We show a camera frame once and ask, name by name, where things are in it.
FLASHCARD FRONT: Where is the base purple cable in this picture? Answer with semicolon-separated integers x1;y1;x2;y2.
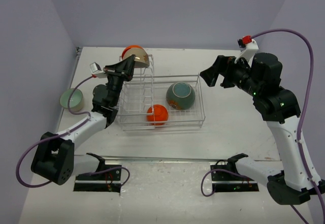
83;167;131;190
200;168;249;198

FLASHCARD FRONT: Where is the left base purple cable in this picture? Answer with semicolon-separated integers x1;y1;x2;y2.
83;167;131;190

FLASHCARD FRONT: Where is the plain beige bowl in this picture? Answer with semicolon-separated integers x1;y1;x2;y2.
62;93;84;112

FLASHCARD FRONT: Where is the large orange bowl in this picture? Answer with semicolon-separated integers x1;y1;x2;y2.
122;45;144;59

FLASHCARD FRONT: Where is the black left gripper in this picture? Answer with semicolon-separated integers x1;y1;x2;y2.
103;55;136;106

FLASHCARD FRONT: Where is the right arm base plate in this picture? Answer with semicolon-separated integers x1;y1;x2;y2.
210;161;259;193

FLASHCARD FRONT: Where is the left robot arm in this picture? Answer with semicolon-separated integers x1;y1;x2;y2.
31;55;135;185

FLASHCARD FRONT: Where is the floral beige bowl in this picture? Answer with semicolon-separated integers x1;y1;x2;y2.
122;48;150;68

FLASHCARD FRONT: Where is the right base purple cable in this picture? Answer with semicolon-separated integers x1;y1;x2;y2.
200;168;249;198

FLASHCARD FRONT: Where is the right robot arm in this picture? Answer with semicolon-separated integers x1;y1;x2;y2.
200;53;324;205

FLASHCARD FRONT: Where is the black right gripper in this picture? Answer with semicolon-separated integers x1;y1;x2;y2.
201;54;263;97

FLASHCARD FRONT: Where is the mint green bowl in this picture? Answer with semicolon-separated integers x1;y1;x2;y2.
59;88;83;110

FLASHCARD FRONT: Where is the white wire dish rack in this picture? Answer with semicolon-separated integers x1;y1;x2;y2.
117;54;205;132

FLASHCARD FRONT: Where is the small orange bowl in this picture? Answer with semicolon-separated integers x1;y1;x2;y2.
146;104;169;126

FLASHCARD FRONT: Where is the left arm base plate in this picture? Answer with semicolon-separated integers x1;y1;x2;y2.
73;168;121;193

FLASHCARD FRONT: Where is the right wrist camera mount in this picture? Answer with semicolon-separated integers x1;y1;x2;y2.
235;36;259;63

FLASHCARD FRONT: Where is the large teal ceramic bowl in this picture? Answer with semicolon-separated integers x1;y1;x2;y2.
166;82;196;110

